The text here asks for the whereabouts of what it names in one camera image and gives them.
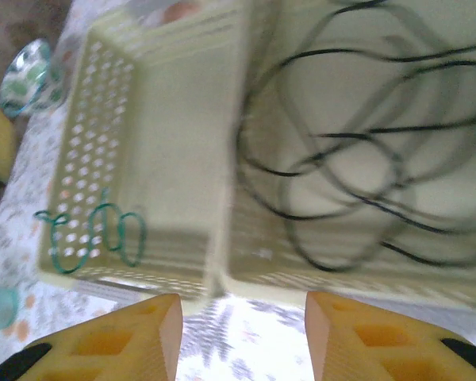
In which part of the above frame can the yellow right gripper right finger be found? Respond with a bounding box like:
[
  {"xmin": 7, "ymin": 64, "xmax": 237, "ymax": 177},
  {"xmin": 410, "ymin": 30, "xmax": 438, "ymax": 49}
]
[{"xmin": 304, "ymin": 291, "xmax": 476, "ymax": 381}]

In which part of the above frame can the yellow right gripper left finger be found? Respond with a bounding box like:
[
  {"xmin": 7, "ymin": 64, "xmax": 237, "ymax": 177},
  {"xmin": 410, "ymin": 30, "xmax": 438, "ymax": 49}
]
[{"xmin": 0, "ymin": 293, "xmax": 184, "ymax": 381}]

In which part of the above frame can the green cable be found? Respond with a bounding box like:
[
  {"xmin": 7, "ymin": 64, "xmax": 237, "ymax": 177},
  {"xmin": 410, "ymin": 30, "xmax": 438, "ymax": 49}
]
[{"xmin": 33, "ymin": 187, "xmax": 148, "ymax": 275}]

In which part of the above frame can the black cable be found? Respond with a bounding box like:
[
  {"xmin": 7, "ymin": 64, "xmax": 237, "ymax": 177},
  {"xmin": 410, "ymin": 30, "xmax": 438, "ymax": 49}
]
[{"xmin": 236, "ymin": 0, "xmax": 476, "ymax": 273}]

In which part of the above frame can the green patterned bowl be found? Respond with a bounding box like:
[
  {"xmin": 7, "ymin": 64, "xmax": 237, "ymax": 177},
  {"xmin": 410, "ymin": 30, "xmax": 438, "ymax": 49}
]
[{"xmin": 0, "ymin": 38, "xmax": 65, "ymax": 119}]

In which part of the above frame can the floral tablecloth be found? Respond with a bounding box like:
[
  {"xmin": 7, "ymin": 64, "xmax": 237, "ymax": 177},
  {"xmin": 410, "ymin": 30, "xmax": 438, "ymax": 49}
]
[{"xmin": 0, "ymin": 0, "xmax": 476, "ymax": 381}]

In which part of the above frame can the cream plastic basket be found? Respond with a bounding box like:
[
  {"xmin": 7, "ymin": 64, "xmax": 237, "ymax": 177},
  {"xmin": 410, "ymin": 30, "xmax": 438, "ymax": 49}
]
[{"xmin": 221, "ymin": 0, "xmax": 476, "ymax": 313}]

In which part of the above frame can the pale green plastic basket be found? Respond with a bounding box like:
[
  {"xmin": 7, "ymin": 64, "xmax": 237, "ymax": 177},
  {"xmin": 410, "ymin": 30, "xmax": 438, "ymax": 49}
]
[{"xmin": 36, "ymin": 6, "xmax": 245, "ymax": 299}]

